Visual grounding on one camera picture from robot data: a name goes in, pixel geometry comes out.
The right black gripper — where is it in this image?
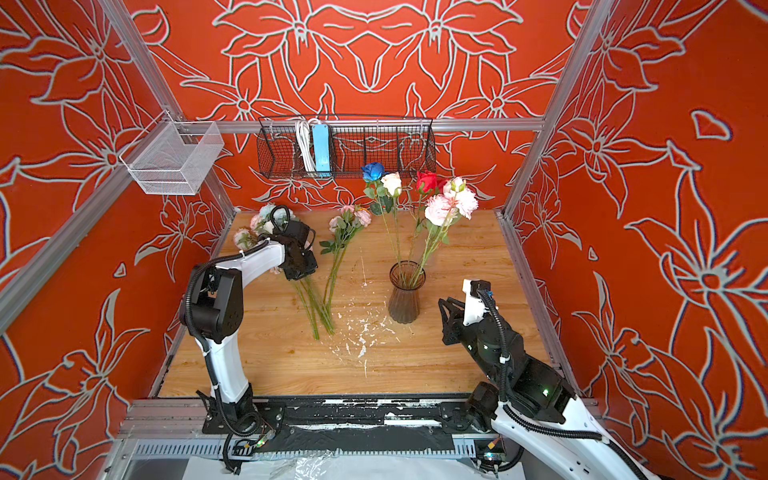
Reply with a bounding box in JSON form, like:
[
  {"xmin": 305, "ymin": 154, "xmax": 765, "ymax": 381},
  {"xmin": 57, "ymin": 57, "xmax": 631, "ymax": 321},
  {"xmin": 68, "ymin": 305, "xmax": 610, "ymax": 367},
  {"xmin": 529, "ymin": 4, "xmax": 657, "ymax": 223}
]
[{"xmin": 437, "ymin": 295, "xmax": 508, "ymax": 387}]

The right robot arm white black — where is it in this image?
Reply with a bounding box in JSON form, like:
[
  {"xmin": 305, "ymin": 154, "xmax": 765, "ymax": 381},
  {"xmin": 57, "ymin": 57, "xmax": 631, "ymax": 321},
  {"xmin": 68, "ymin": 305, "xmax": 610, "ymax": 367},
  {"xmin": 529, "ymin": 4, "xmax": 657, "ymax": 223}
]
[{"xmin": 438, "ymin": 279, "xmax": 655, "ymax": 479}]

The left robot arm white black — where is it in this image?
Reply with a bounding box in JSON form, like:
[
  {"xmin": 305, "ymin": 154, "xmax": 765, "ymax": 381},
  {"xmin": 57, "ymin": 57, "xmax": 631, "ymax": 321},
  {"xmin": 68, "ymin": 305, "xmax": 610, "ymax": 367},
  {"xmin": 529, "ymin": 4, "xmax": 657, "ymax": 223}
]
[{"xmin": 183, "ymin": 205, "xmax": 317, "ymax": 437}]

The light blue box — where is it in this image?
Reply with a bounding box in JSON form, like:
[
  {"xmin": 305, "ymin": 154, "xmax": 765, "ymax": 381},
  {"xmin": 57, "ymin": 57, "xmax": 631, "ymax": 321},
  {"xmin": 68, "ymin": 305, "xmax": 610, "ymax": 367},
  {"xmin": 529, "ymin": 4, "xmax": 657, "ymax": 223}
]
[{"xmin": 312, "ymin": 123, "xmax": 331, "ymax": 176}]

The large pink peony stem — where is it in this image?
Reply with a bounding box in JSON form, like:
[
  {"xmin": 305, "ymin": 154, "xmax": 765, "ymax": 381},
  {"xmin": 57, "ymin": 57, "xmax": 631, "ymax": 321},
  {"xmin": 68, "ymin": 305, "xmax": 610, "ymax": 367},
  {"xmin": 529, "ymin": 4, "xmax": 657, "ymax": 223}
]
[{"xmin": 408, "ymin": 176, "xmax": 479, "ymax": 287}]

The brown ribbed glass vase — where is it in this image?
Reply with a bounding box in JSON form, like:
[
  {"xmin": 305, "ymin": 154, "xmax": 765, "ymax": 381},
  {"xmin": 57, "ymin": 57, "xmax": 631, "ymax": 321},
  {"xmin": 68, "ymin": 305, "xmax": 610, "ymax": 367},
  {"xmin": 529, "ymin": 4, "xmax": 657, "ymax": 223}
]
[{"xmin": 387, "ymin": 260, "xmax": 427, "ymax": 324}]

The white cable bundle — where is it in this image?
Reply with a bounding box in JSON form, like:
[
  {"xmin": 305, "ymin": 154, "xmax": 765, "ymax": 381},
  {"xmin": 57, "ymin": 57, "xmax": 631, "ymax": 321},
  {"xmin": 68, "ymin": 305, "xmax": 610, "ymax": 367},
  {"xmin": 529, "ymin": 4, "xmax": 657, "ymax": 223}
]
[{"xmin": 294, "ymin": 118, "xmax": 317, "ymax": 175}]

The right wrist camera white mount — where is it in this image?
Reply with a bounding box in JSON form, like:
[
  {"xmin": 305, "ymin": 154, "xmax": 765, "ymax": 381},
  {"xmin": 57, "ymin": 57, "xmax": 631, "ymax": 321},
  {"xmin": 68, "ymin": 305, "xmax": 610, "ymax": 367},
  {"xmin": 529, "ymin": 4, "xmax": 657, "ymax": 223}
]
[{"xmin": 462, "ymin": 279, "xmax": 491, "ymax": 327}]

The white mesh wall basket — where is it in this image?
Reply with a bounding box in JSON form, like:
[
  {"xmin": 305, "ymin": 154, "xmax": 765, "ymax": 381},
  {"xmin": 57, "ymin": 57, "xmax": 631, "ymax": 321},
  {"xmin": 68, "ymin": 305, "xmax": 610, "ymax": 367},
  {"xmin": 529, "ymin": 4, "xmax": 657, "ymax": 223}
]
[{"xmin": 119, "ymin": 121, "xmax": 224, "ymax": 196}]

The black wire wall basket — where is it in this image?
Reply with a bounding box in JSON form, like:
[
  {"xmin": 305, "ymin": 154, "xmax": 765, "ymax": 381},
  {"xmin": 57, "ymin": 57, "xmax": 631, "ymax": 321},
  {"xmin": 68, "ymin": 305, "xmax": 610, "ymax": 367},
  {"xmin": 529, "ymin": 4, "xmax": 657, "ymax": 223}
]
[{"xmin": 256, "ymin": 114, "xmax": 437, "ymax": 180}]

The pink flower bunch right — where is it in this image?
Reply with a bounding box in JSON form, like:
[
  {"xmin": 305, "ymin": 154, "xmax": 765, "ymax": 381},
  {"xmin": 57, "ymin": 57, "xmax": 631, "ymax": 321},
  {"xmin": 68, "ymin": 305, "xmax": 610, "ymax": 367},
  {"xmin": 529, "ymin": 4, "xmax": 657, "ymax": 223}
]
[{"xmin": 320, "ymin": 205, "xmax": 372, "ymax": 312}]

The pink white flower bunch left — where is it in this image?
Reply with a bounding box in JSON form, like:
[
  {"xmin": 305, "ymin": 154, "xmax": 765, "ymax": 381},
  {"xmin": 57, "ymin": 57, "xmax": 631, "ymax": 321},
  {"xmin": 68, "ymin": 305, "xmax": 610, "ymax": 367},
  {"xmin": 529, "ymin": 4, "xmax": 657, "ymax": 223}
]
[{"xmin": 233, "ymin": 202, "xmax": 337, "ymax": 341}]

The blue rose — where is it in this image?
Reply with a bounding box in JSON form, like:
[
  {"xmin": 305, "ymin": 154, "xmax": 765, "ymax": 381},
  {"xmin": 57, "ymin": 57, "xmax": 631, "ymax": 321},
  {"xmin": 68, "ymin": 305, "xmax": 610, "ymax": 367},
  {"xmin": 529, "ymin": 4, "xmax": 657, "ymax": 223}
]
[{"xmin": 362, "ymin": 162, "xmax": 397, "ymax": 261}]

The cream peach rose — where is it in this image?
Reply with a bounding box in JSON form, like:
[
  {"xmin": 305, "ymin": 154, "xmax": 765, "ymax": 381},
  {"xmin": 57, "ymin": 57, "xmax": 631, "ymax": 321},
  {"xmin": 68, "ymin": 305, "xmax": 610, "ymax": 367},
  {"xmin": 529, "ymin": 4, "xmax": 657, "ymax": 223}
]
[{"xmin": 381, "ymin": 172, "xmax": 402, "ymax": 262}]

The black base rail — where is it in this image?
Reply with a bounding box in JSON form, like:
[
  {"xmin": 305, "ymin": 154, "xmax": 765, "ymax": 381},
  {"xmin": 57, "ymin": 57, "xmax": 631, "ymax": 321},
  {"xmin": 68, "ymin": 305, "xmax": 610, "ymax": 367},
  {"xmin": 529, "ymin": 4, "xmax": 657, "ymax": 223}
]
[{"xmin": 202, "ymin": 393, "xmax": 514, "ymax": 460}]

